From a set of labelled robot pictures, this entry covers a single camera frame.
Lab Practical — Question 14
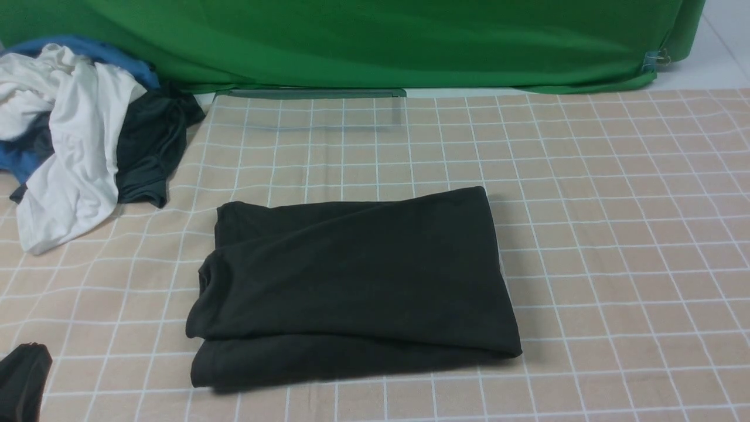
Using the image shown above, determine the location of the beige checkered tablecloth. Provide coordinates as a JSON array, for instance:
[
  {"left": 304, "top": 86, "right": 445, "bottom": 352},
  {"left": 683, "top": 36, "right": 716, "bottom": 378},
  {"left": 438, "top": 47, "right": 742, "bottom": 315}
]
[{"left": 1, "top": 89, "right": 749, "bottom": 421}]

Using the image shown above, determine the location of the green backdrop cloth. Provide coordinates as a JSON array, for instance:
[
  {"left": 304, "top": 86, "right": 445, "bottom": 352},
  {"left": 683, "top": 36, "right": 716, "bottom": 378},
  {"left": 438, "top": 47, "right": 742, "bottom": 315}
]
[{"left": 1, "top": 1, "right": 705, "bottom": 94}]

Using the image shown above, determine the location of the dark green crumpled shirt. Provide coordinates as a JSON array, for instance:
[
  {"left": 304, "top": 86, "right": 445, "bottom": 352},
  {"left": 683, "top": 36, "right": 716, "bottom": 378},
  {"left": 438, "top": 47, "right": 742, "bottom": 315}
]
[{"left": 1, "top": 84, "right": 206, "bottom": 208}]

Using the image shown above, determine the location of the dark gray long-sleeved shirt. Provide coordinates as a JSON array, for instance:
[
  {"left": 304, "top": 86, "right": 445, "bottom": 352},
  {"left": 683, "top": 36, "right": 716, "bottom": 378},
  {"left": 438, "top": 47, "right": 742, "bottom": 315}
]
[{"left": 186, "top": 186, "right": 522, "bottom": 392}]

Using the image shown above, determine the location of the white crumpled shirt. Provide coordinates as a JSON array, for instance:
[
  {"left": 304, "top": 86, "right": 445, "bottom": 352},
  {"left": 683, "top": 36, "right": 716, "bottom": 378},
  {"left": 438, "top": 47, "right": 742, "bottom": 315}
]
[{"left": 2, "top": 43, "right": 146, "bottom": 256}]

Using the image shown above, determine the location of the metal binder clip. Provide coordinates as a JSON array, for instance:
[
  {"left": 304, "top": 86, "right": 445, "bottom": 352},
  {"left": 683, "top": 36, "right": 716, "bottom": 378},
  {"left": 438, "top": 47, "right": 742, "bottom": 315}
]
[{"left": 641, "top": 48, "right": 672, "bottom": 74}]

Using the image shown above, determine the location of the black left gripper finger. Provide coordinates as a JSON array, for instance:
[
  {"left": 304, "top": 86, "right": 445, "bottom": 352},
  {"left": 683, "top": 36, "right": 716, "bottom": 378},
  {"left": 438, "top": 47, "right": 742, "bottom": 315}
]
[{"left": 1, "top": 343, "right": 53, "bottom": 421}]

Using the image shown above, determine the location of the blue crumpled shirt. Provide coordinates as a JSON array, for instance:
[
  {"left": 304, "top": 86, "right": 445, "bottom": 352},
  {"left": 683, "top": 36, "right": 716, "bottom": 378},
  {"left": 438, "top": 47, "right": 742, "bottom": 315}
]
[{"left": 2, "top": 35, "right": 161, "bottom": 184}]

